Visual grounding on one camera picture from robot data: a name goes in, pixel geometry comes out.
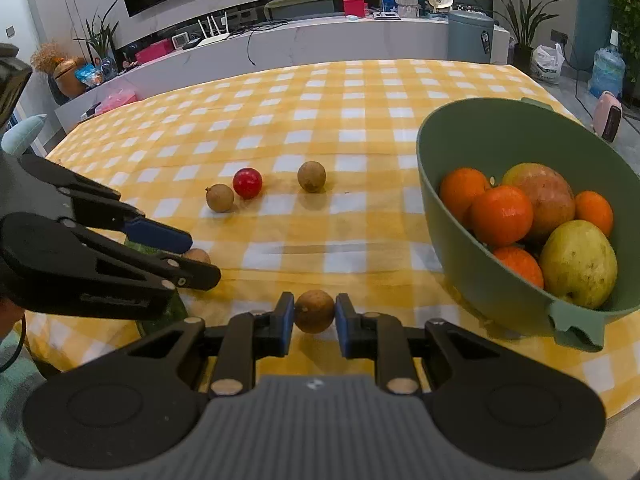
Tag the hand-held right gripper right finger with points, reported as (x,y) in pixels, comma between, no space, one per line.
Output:
(345,325)

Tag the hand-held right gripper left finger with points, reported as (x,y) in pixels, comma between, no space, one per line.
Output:
(284,325)

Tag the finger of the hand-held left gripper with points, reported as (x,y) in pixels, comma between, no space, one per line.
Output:
(197,276)
(157,235)

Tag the brown longan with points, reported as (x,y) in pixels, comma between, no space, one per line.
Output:
(199,256)
(220,198)
(315,312)
(311,176)

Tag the green cucumber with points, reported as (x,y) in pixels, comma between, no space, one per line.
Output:
(175,307)

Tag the orange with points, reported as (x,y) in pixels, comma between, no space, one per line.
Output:
(595,212)
(500,215)
(520,265)
(460,190)

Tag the green colander bowl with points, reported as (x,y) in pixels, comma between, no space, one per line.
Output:
(475,135)

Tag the yellow-green round fruit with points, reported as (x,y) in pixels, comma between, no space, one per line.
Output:
(545,195)

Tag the yellow-green pear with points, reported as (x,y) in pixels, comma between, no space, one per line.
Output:
(577,265)

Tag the light blue cushion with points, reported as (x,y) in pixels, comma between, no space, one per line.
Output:
(22,135)

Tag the red cherry tomato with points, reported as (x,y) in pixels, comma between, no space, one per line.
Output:
(247,183)

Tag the brown round basket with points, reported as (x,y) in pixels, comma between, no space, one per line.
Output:
(70,77)

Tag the dried flower bunch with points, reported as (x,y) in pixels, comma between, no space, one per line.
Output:
(46,57)

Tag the blue snack bags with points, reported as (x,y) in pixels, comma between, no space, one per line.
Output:
(95,72)

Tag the green leafy houseplant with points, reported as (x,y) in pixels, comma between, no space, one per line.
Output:
(100,35)

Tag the magenta box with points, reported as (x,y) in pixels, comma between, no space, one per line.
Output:
(154,51)

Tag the small white display device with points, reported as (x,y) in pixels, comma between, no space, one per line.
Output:
(180,40)

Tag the white router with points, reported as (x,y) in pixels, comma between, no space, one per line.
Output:
(215,35)

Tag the yellow checkered tablecloth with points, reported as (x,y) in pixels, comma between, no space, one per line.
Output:
(350,110)

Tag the teal fuzzy clothing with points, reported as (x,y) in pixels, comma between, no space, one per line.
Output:
(17,410)

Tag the white low media console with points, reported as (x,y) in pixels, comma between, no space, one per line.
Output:
(325,40)

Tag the red box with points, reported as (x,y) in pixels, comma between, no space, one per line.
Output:
(354,7)

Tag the blue-grey trash bin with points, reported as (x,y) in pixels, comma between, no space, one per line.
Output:
(470,37)

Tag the white bouquet wrap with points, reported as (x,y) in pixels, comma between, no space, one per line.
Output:
(407,6)

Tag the white plastic bag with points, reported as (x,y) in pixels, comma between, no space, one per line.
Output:
(547,65)

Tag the pink space heater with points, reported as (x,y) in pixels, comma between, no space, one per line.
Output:
(607,116)

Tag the long-leaf potted plant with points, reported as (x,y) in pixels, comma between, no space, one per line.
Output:
(522,25)

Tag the blue water jug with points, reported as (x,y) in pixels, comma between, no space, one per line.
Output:
(607,72)

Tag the trailing pothos plant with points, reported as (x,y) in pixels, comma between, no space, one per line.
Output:
(625,10)

